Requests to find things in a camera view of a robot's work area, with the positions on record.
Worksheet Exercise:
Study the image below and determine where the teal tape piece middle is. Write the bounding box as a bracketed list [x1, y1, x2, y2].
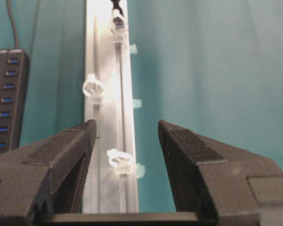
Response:
[133, 99, 142, 109]

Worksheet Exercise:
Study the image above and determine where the aluminium extrusion rail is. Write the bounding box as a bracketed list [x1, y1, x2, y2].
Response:
[83, 0, 139, 213]

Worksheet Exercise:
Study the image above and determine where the white ring clip left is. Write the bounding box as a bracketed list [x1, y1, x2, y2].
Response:
[107, 149, 134, 175]

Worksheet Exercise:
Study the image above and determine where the white ring clip right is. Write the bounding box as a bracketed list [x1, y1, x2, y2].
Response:
[109, 9, 128, 44]

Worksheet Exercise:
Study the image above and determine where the teal tape piece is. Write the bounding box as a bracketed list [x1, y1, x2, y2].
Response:
[133, 99, 142, 109]
[136, 163, 146, 179]
[129, 44, 138, 54]

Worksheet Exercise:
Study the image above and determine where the teal tape piece right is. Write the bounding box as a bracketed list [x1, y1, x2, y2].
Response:
[129, 44, 138, 54]

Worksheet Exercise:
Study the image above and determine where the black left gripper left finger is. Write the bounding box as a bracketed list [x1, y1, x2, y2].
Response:
[0, 120, 97, 226]

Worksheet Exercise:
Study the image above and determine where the white ring clip middle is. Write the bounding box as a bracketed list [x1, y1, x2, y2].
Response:
[82, 73, 107, 105]

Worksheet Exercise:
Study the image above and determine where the black multi-port USB hub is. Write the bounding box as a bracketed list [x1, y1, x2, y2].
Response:
[0, 48, 30, 154]

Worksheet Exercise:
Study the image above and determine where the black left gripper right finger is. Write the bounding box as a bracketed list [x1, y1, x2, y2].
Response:
[158, 121, 283, 226]

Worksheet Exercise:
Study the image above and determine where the teal tape piece left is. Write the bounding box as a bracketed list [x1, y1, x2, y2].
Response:
[136, 163, 146, 179]

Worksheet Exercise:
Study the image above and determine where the white ring clip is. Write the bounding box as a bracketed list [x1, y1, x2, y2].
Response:
[109, 9, 128, 44]
[82, 73, 107, 105]
[107, 149, 134, 175]

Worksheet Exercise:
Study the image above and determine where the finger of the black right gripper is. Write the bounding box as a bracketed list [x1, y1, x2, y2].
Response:
[111, 0, 123, 15]

